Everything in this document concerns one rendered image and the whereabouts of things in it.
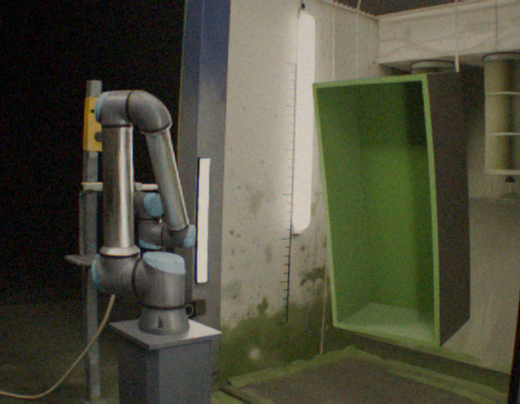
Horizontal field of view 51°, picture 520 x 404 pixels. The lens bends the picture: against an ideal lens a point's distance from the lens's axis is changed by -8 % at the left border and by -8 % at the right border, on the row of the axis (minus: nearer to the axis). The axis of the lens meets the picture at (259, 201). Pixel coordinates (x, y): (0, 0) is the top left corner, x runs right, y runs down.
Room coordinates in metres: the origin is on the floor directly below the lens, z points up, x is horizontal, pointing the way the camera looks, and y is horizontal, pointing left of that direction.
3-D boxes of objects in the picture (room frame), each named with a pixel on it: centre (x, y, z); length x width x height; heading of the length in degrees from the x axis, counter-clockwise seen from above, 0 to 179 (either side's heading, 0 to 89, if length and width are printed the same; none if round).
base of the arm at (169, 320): (2.04, 0.33, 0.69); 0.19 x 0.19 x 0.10
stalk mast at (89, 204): (2.78, 0.83, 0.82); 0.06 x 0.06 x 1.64; 41
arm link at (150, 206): (2.33, 0.44, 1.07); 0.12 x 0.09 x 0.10; 41
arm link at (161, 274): (2.04, 0.34, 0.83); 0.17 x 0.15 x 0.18; 76
